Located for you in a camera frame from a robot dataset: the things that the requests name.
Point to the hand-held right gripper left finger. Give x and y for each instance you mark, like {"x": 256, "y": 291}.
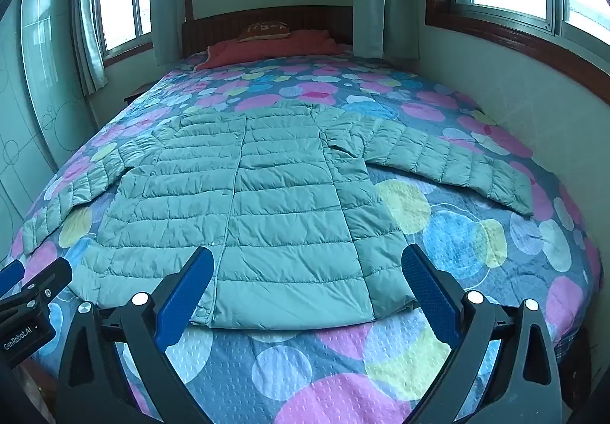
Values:
{"x": 185, "y": 297}

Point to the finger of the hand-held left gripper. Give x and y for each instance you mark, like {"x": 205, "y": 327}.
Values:
{"x": 10, "y": 274}
{"x": 50, "y": 278}

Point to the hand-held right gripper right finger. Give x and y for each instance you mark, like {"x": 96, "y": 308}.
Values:
{"x": 429, "y": 295}

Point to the green puffer jacket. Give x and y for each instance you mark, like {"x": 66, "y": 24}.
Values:
{"x": 286, "y": 195}

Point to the dotted colourful bedspread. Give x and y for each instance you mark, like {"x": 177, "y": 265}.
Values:
{"x": 419, "y": 357}

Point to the wardrobe with circle pattern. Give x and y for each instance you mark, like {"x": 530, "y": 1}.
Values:
{"x": 38, "y": 95}

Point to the dark bedside table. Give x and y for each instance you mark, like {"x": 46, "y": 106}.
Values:
{"x": 136, "y": 92}

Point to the red pillow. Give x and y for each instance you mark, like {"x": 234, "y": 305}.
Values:
{"x": 290, "y": 50}

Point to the wooden headboard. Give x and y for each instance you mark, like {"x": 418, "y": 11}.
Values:
{"x": 214, "y": 26}

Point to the brown cushion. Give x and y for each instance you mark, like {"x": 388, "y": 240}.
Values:
{"x": 264, "y": 31}

